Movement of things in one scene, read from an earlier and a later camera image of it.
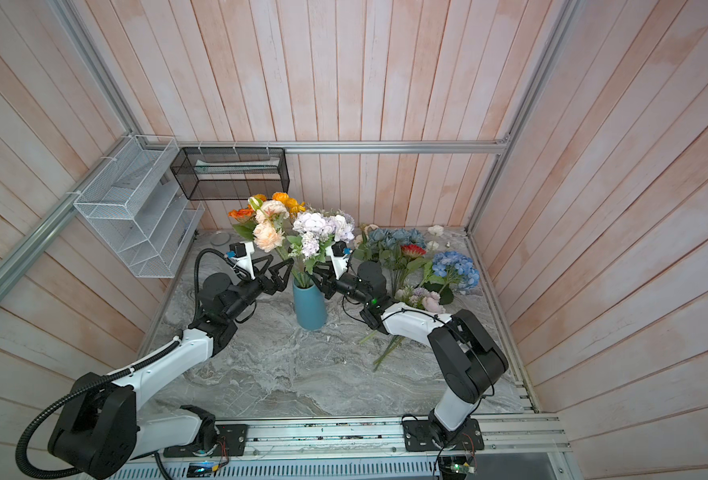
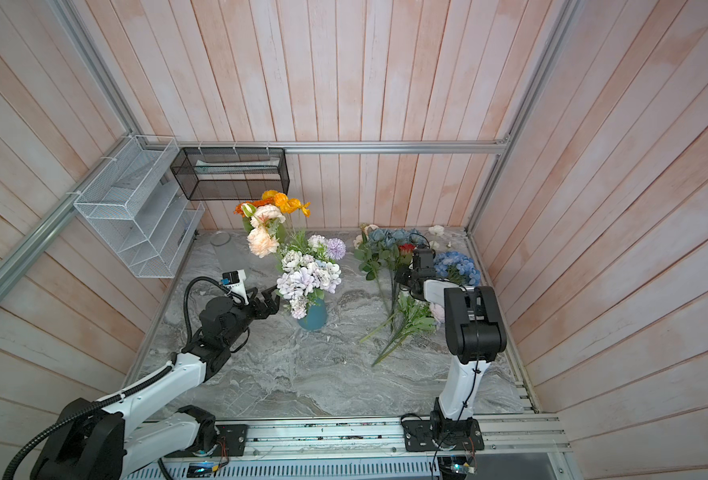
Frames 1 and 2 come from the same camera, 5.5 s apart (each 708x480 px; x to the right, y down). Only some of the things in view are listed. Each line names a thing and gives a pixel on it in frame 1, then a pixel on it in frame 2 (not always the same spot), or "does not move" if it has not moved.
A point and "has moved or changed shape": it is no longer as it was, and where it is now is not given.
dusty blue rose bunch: (385, 246) does not move
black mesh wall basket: (238, 173) does not move
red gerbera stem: (412, 250) does not move
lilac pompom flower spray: (316, 231) has moved or changed shape
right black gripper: (331, 283) → (409, 278)
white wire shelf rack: (143, 201) does not move
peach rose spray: (268, 232) has moved or changed shape
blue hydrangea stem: (460, 272) does not move
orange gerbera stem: (247, 219) → (256, 203)
